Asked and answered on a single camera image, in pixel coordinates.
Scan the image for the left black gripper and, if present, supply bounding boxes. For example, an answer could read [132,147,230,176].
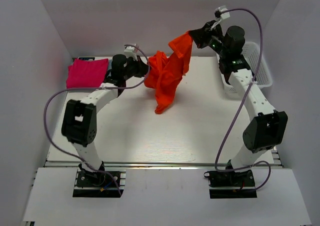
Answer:
[122,55,151,81]

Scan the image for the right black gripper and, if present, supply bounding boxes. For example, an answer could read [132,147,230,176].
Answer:
[189,20,229,58]

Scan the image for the orange t shirt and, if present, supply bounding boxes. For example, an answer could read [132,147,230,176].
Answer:
[144,31,193,114]

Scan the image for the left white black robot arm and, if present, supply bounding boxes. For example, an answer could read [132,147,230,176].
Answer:
[61,54,150,186]

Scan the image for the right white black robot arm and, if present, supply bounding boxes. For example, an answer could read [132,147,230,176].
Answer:
[189,20,288,186]

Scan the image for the folded grey blue t shirt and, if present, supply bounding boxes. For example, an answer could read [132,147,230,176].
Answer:
[107,59,113,70]

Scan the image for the white plastic basket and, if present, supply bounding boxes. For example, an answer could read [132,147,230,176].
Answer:
[220,41,273,99]

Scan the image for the dark blue label plate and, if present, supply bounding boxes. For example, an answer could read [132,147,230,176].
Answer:
[77,57,95,61]

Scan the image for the folded pink t shirt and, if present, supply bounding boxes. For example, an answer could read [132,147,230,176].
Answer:
[66,59,109,89]

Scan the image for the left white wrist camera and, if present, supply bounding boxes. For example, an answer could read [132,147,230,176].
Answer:
[123,43,138,61]

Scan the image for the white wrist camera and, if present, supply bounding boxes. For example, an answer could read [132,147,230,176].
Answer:
[123,43,138,61]
[214,5,230,23]

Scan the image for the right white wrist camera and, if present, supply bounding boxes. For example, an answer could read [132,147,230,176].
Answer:
[214,5,230,23]

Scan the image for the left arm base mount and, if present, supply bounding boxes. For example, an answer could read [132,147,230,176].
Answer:
[72,163,126,198]

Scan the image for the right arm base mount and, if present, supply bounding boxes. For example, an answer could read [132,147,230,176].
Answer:
[203,169,257,199]

